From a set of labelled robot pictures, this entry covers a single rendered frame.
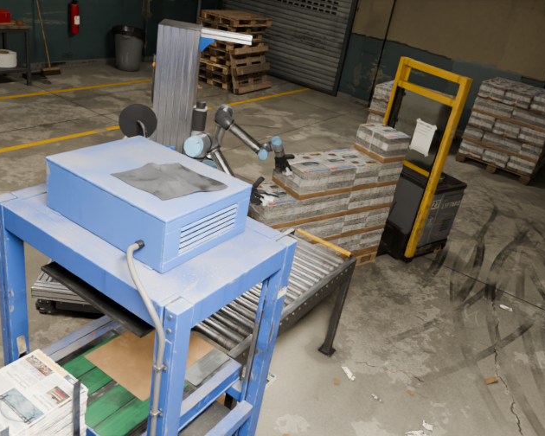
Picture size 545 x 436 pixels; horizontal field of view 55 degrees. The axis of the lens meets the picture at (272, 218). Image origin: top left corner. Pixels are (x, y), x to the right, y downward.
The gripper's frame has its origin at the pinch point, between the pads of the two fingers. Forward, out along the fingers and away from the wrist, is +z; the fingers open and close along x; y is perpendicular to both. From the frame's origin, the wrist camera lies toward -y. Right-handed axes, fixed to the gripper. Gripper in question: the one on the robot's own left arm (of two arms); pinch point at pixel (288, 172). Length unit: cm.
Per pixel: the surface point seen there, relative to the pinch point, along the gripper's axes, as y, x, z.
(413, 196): -118, 11, 108
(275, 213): 30.1, 18.6, 10.1
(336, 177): -31.9, 17.5, 18.4
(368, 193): -60, 17, 57
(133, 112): 104, 80, -151
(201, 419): 156, 155, -44
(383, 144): -88, 13, 23
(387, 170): -85, 18, 48
